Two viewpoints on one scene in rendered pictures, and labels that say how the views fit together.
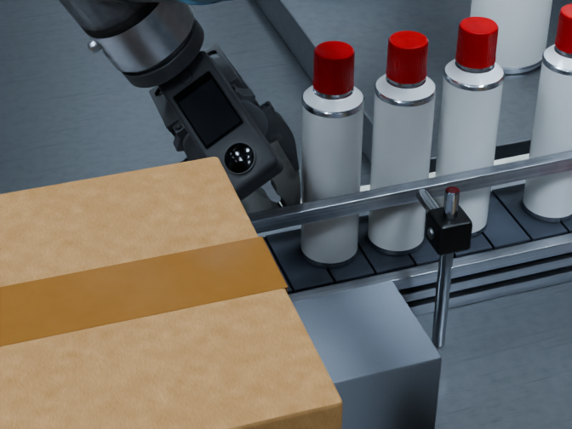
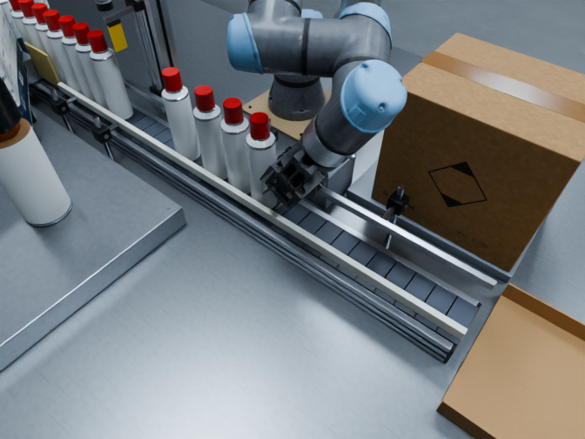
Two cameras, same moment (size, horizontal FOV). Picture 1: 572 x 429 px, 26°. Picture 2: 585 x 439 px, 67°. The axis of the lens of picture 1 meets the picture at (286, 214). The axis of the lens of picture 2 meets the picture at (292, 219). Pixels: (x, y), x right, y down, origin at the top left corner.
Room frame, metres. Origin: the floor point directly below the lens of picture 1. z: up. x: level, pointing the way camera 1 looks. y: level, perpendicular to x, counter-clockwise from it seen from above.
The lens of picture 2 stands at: (1.17, 0.50, 1.53)
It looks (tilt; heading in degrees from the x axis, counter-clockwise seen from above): 49 degrees down; 237
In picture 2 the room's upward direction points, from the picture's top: straight up
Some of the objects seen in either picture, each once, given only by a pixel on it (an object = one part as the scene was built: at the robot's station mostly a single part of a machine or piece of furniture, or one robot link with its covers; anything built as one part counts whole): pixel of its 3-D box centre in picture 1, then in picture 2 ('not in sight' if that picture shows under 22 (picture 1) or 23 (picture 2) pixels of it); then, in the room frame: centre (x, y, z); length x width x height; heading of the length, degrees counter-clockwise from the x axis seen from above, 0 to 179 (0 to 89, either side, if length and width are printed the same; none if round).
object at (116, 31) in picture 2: not in sight; (117, 36); (1.00, -0.41, 1.09); 0.03 x 0.01 x 0.06; 19
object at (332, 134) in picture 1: (331, 156); (262, 164); (0.89, -0.04, 0.98); 0.05 x 0.05 x 0.20
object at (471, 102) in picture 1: (468, 128); (211, 136); (0.93, -0.16, 0.98); 0.05 x 0.05 x 0.20
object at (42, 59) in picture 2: not in sight; (42, 65); (1.14, -0.69, 0.94); 0.10 x 0.01 x 0.09; 109
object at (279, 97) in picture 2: not in sight; (297, 87); (0.61, -0.34, 0.89); 0.15 x 0.15 x 0.10
